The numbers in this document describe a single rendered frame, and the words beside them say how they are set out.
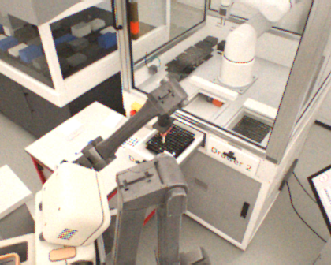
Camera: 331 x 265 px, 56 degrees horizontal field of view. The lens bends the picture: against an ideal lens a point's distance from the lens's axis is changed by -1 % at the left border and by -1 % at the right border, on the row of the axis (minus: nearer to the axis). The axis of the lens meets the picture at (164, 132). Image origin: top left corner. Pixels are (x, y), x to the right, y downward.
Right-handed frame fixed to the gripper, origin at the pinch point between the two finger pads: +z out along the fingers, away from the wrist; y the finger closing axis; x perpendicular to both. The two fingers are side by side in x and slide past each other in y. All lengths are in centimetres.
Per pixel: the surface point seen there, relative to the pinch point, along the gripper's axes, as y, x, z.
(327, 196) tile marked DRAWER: 15, -76, -2
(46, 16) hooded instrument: 4, 84, -34
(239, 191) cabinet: 20, -39, 41
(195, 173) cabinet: 19, -10, 48
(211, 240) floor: 9, -34, 101
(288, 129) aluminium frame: 25, -50, -17
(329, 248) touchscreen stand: 10, -90, 26
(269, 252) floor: 27, -71, 100
